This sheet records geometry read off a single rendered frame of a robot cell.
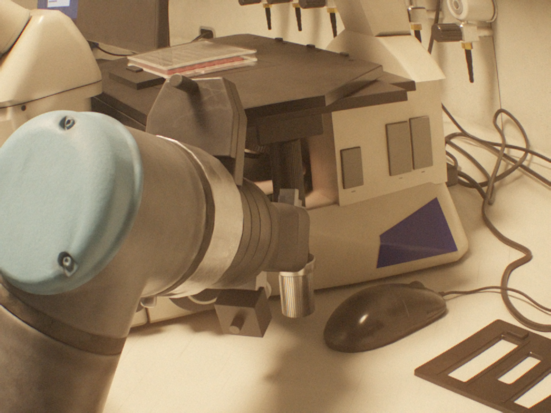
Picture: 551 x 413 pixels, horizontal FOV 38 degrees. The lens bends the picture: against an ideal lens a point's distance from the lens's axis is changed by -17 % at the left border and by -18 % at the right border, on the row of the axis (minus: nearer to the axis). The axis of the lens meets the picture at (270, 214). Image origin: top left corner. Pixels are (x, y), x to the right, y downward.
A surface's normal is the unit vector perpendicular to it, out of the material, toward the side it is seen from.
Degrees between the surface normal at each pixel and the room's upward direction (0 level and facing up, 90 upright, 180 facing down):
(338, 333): 53
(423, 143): 90
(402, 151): 90
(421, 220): 48
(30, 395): 81
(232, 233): 101
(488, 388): 0
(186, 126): 65
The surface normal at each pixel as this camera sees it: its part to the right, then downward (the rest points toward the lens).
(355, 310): -0.46, -0.66
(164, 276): 0.66, 0.69
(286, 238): 0.77, 0.00
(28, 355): 0.04, 0.08
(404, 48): 0.14, -0.68
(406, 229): 0.25, -0.42
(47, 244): -0.31, -0.18
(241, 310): -0.29, 0.60
